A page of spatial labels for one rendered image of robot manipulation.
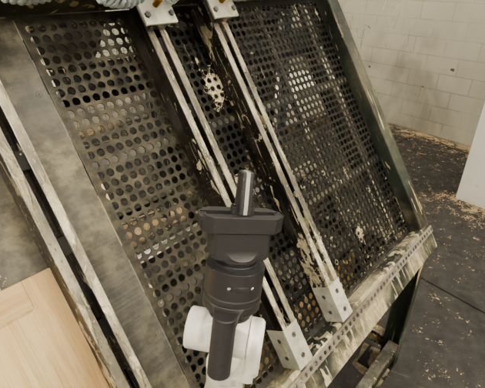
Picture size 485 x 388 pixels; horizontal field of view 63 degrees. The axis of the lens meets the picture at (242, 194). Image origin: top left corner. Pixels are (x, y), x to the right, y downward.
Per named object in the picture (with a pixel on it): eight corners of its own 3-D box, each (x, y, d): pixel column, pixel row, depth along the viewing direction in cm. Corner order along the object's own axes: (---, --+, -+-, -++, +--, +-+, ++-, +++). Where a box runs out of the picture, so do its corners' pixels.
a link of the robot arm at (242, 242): (294, 224, 54) (282, 302, 57) (271, 204, 63) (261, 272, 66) (204, 222, 51) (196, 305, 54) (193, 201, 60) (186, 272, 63)
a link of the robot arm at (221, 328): (264, 279, 63) (255, 340, 66) (199, 268, 64) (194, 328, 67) (257, 316, 52) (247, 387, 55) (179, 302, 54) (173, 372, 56)
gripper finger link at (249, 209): (243, 168, 57) (239, 209, 58) (250, 173, 54) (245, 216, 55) (254, 169, 57) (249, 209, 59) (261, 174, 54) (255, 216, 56)
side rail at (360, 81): (398, 232, 180) (421, 229, 172) (304, 5, 171) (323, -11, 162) (405, 225, 185) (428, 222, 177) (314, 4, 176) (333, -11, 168)
